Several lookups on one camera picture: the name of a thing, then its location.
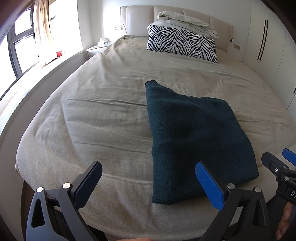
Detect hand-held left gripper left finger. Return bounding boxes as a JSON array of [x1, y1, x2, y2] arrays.
[[25, 161, 103, 241]]

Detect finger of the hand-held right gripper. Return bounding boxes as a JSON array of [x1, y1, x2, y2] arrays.
[[261, 152, 296, 183], [282, 148, 296, 167]]

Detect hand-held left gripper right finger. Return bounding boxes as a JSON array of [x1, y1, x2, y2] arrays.
[[195, 161, 269, 241]]

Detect dark green knit sweater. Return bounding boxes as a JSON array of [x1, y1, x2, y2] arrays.
[[145, 80, 259, 205]]

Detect person's right hand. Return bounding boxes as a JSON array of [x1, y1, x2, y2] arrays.
[[276, 204, 296, 240]]

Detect bed with beige sheet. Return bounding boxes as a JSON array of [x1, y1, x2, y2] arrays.
[[15, 35, 296, 241]]

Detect white wardrobe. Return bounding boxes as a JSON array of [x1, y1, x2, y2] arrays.
[[242, 0, 296, 112]]

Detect white nightstand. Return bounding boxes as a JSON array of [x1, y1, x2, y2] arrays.
[[86, 44, 114, 60]]

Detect zebra print pillow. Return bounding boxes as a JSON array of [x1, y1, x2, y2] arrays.
[[147, 24, 218, 63]]

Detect black framed window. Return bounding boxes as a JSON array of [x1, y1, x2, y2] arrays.
[[6, 7, 40, 79]]

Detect beige curtain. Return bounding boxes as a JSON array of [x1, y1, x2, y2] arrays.
[[34, 0, 56, 63]]

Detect folded white duvet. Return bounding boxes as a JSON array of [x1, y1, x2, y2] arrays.
[[154, 10, 220, 39]]

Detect beige padded headboard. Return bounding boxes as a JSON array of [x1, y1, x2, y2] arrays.
[[120, 5, 233, 50]]

